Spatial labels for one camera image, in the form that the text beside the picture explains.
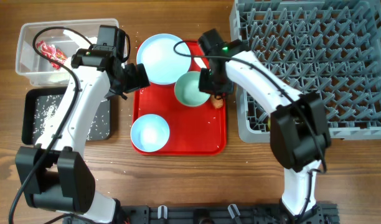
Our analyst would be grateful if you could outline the yellow plastic cup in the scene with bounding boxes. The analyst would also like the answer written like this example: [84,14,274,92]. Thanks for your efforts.
[267,118,271,130]

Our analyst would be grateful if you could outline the black waste tray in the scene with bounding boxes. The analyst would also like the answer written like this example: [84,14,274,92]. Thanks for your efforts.
[21,87,111,145]

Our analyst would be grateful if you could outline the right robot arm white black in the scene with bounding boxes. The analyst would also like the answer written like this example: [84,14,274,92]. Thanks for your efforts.
[197,29,331,222]

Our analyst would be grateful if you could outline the red serving tray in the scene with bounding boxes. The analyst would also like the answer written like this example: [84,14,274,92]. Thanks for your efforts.
[131,39,227,156]

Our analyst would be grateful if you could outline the red snack wrapper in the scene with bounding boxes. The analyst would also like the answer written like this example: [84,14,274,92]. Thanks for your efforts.
[35,40,68,64]

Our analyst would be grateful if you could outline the white paper napkin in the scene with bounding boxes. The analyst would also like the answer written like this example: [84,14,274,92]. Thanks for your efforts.
[63,30,97,49]

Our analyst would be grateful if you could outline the clear plastic waste bin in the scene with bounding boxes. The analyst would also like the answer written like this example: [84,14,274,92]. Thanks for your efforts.
[16,18,119,87]

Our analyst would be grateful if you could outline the large light blue plate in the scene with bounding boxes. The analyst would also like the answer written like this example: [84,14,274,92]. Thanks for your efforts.
[136,34,191,85]

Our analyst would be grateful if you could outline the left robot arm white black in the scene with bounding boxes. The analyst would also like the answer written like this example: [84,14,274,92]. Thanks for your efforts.
[15,25,150,223]

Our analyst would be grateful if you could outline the white rice grains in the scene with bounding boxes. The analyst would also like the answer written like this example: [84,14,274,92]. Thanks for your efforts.
[31,95,111,144]

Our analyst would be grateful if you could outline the small light blue bowl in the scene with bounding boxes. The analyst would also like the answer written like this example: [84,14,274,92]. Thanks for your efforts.
[130,114,170,153]

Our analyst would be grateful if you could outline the green bowl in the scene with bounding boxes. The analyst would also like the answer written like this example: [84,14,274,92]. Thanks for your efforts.
[174,71,210,107]

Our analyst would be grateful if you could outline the orange carrot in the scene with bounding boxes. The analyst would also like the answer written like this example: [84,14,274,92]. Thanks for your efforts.
[210,95,224,109]

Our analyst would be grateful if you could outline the grey dishwasher rack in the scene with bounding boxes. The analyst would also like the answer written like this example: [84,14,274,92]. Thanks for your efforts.
[229,1,381,140]

